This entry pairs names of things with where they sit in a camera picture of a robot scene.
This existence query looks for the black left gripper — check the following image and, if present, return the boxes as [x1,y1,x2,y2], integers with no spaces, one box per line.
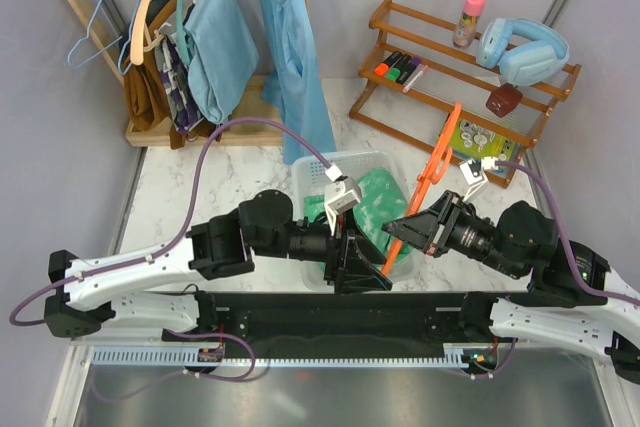
[255,209,394,296]

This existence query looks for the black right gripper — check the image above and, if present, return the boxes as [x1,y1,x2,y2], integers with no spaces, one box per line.
[380,188,521,277]

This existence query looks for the green tie-dye trousers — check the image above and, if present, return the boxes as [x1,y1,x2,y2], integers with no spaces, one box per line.
[294,167,408,256]

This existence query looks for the orange plastic hanger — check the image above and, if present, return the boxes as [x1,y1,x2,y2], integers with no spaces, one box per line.
[381,101,463,276]

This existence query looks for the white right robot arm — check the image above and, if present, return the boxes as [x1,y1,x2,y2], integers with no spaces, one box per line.
[384,191,639,383]

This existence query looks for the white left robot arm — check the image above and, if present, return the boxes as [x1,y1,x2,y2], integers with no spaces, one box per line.
[44,190,437,340]

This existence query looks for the light blue hanging trousers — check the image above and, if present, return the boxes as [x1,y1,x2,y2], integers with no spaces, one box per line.
[260,0,336,153]

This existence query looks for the brown hanging trousers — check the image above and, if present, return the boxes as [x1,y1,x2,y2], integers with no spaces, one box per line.
[124,0,216,150]

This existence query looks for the green illustrated book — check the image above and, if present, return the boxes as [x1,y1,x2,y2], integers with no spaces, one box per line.
[449,116,518,163]

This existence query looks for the white perforated plastic basket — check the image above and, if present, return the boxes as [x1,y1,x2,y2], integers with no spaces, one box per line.
[290,149,416,294]

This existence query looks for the dark red cube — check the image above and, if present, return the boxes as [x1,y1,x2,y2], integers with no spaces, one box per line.
[486,83,523,118]

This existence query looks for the pink white marker pen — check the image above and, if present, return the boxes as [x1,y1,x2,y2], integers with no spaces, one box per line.
[402,64,429,93]

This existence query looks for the brown wooden shelf rack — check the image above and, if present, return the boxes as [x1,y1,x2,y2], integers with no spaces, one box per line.
[349,0,582,161]

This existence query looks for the green highlighter marker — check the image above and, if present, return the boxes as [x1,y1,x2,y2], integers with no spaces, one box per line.
[386,54,411,81]

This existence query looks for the orange highlighter marker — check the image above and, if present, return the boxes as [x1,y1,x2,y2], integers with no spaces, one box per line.
[374,50,402,76]

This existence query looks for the purple highlighter marker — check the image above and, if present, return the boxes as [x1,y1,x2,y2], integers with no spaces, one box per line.
[397,57,421,84]

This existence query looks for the wooden clothes rack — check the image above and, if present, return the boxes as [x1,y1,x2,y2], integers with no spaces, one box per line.
[33,0,307,149]

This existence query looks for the light blue headphones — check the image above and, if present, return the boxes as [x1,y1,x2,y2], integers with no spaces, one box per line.
[476,18,570,86]

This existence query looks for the pink capped bottle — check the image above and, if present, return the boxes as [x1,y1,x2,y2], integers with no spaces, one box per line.
[452,0,487,49]

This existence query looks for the light blue hanging cloth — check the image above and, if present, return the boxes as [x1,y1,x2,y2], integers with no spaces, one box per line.
[184,0,259,124]

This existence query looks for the purple patterned hanging garment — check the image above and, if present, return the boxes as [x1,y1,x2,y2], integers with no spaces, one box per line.
[154,34,203,134]

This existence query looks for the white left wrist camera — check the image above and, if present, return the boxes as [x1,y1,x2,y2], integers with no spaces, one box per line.
[324,164,362,234]

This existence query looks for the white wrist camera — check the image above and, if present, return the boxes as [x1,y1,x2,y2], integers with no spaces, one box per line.
[459,159,488,202]
[324,164,362,234]

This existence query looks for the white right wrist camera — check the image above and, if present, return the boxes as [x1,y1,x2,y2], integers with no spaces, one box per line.
[459,159,488,202]

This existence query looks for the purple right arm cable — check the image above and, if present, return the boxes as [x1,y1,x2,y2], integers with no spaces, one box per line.
[482,156,640,307]

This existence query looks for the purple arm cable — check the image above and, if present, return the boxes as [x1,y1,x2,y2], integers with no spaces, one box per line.
[482,156,640,307]
[8,116,335,330]

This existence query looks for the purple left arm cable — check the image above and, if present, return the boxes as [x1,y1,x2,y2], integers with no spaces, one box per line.
[8,116,335,330]

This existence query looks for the white slotted cable duct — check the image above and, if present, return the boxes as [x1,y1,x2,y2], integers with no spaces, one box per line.
[90,344,483,369]

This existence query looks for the light blue wire hanger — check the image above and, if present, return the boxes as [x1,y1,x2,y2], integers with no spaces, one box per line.
[66,0,177,76]

